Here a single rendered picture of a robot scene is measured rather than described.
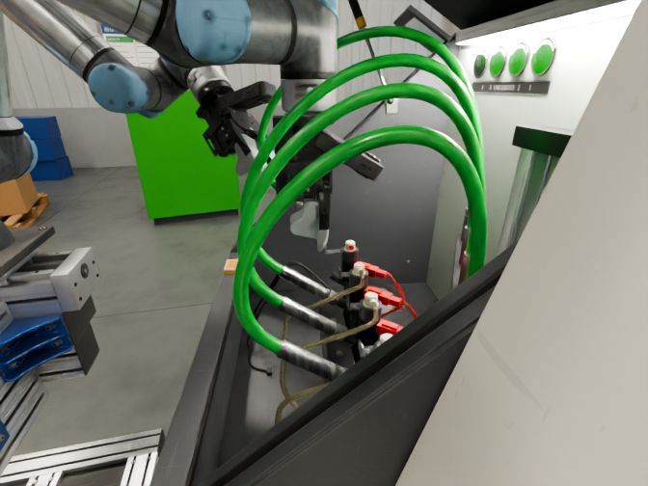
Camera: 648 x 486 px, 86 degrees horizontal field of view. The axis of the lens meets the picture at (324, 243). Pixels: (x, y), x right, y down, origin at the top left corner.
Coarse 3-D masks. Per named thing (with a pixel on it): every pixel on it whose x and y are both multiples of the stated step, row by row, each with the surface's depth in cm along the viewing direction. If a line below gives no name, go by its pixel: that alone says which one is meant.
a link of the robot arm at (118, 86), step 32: (0, 0) 52; (32, 0) 52; (32, 32) 54; (64, 32) 54; (64, 64) 57; (96, 64) 55; (128, 64) 58; (96, 96) 55; (128, 96) 56; (160, 96) 65
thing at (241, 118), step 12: (216, 84) 65; (228, 84) 67; (204, 96) 65; (216, 96) 66; (204, 108) 68; (216, 108) 67; (228, 108) 63; (240, 108) 66; (216, 120) 64; (240, 120) 64; (252, 120) 67; (204, 132) 66; (216, 132) 65; (252, 132) 66; (216, 144) 67; (228, 144) 64
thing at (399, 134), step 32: (384, 128) 27; (416, 128) 27; (320, 160) 27; (448, 160) 28; (288, 192) 28; (480, 192) 29; (256, 224) 29; (480, 224) 30; (480, 256) 32; (288, 352) 34
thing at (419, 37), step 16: (352, 32) 52; (368, 32) 51; (384, 32) 50; (400, 32) 50; (416, 32) 49; (432, 48) 49; (448, 64) 50; (464, 80) 50; (272, 96) 59; (272, 112) 60; (256, 144) 63
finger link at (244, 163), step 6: (246, 138) 63; (252, 144) 63; (240, 150) 64; (252, 150) 62; (240, 156) 64; (246, 156) 62; (252, 156) 62; (240, 162) 64; (246, 162) 63; (252, 162) 62; (240, 168) 64; (246, 168) 64; (264, 168) 62; (240, 174) 64
